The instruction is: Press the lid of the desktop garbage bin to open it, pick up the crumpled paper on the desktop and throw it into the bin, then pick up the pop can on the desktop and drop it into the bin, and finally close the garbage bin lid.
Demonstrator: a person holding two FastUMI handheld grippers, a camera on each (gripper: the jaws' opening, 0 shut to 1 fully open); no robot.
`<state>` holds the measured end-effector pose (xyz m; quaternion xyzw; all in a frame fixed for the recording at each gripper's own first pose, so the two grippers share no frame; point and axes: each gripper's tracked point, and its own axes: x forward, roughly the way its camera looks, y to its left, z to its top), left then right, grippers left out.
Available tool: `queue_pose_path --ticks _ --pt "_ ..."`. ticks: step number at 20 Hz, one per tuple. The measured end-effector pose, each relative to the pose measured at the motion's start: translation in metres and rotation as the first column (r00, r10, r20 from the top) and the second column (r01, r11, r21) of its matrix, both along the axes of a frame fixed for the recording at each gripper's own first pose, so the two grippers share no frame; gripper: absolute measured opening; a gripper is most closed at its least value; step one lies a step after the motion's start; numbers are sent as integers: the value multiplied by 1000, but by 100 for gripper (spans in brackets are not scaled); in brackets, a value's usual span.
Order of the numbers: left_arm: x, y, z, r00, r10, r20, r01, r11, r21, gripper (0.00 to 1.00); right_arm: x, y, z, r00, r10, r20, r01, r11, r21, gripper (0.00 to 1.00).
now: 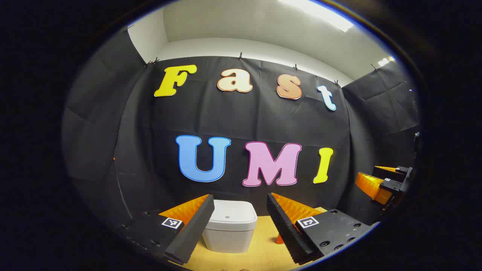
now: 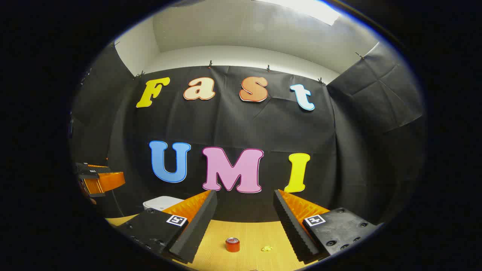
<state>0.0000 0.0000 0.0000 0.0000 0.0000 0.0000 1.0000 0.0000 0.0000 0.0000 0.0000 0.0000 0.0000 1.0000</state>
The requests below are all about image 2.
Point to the wooden desktop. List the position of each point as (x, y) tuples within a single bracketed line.
[(241, 233)]

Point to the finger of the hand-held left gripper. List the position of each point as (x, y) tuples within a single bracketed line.
[(90, 171), (107, 182)]

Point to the white desktop garbage bin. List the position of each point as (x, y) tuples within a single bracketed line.
[(160, 203)]

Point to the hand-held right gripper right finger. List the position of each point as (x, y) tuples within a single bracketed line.
[(292, 226)]

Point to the red pop can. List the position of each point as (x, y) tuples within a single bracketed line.
[(232, 245)]

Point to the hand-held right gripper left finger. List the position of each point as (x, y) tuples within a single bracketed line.
[(196, 226)]

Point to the yellow paper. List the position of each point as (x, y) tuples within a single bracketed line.
[(267, 248)]

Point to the black backdrop cloth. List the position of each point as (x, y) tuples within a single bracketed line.
[(233, 124)]

